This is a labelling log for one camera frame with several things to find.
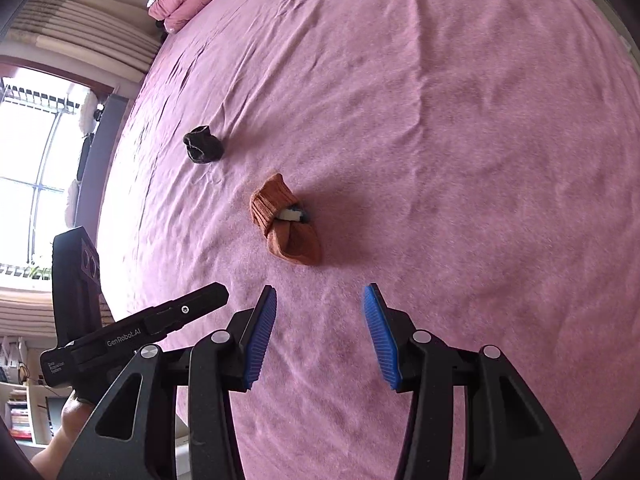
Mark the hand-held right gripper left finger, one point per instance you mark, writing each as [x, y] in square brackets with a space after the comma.
[260, 340]

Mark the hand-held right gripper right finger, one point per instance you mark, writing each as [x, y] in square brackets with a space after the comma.
[382, 340]

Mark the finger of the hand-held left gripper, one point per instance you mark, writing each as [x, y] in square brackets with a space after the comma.
[195, 305]

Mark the person's left forearm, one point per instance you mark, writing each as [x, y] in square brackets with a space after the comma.
[52, 455]

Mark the person's left hand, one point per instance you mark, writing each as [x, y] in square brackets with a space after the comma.
[75, 412]

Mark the beige curtain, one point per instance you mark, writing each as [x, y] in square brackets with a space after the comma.
[45, 310]
[85, 35]

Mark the white shelf unit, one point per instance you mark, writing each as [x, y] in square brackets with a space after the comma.
[22, 410]

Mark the brown sock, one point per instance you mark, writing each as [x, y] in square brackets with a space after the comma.
[287, 227]

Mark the black sock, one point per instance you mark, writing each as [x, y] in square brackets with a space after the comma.
[202, 145]

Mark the window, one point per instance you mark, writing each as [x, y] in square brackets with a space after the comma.
[35, 175]

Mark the dark window bench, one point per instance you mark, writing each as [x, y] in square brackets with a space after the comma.
[102, 160]

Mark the pink bed sheet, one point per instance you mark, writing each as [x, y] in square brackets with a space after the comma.
[425, 160]

